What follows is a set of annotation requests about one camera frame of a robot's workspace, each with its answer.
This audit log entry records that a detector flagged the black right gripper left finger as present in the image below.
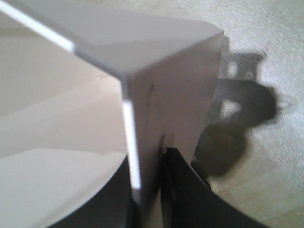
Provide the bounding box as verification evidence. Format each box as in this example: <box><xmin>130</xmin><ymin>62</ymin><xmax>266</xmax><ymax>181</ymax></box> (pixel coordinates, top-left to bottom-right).
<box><xmin>50</xmin><ymin>158</ymin><xmax>133</xmax><ymax>228</ymax></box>

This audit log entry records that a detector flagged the white plastic trash bin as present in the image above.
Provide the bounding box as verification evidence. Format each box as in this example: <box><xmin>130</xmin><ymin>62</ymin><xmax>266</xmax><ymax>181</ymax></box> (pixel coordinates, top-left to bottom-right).
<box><xmin>0</xmin><ymin>0</ymin><xmax>224</xmax><ymax>228</ymax></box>

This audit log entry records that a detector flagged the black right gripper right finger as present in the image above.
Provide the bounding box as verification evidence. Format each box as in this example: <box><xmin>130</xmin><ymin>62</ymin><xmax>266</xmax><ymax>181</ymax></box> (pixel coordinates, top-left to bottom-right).
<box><xmin>161</xmin><ymin>148</ymin><xmax>265</xmax><ymax>228</ymax></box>

